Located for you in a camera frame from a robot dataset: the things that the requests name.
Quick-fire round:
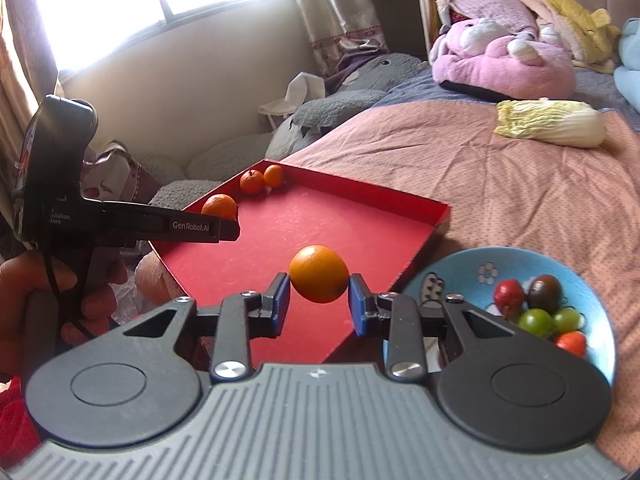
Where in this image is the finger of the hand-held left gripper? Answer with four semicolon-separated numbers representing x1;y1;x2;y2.
150;204;241;244

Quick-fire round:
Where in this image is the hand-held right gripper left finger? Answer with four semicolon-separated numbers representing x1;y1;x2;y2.
120;272;292;383

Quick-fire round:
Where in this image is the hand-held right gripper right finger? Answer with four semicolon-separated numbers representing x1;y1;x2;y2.
348;274;516;380

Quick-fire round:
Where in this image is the red shallow tray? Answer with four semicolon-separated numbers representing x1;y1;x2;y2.
150;158;452;366

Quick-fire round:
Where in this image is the blue patterned plate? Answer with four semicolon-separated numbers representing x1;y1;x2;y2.
402;246;617;388

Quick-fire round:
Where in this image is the red tomato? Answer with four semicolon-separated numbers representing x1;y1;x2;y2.
555;331;587;357
494;280;526;317

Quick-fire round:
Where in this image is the dark green tomato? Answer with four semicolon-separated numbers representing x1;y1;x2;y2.
517;308;555;337

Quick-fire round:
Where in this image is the dark brown tomato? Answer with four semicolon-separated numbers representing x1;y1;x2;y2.
527;274;563;315

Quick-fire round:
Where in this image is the light green tomato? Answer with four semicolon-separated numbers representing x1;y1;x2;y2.
552;307;582;333

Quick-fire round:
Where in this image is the person's left hand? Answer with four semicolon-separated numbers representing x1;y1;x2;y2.
0;250;129;376

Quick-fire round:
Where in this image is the maroon patterned cloth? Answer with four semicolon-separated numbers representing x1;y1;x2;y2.
82;140;162;207

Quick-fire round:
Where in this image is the orange mandarin with dark stem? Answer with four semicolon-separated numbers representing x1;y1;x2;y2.
240;170;265;196

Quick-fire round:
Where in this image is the brown side curtain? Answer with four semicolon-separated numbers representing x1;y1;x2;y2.
0;0;66;171

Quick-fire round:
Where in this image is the pink dotted bedsheet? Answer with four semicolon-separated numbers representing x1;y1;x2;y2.
280;97;640;461

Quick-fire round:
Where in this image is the window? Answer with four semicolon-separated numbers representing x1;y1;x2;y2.
45;0;296;73

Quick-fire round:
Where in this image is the grey plush toy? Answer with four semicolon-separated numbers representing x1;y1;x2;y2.
150;52;431;221

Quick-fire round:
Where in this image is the grey blue bed cover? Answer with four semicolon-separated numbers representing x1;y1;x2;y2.
372;62;640;117

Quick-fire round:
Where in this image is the red cloth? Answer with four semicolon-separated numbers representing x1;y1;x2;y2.
0;377;42;461

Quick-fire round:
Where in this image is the floral beige curtain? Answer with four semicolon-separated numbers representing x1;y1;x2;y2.
285;0;391;78

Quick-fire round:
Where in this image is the napa cabbage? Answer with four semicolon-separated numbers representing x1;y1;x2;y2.
494;100;607;149

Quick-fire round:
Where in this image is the pink plush rabbit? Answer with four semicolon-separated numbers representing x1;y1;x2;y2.
431;17;576;103

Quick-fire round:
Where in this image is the grey cabinet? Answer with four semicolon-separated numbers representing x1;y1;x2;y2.
367;0;426;61

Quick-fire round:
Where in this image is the wooden pole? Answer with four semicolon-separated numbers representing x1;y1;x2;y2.
412;0;447;56

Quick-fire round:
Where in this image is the lilac fleece blanket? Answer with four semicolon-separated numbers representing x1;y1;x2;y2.
436;0;538;46

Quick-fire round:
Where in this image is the yellow fleece blanket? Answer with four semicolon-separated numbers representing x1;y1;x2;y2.
509;0;621;75

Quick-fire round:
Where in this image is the light blue blanket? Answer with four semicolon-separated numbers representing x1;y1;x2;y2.
612;17;640;133

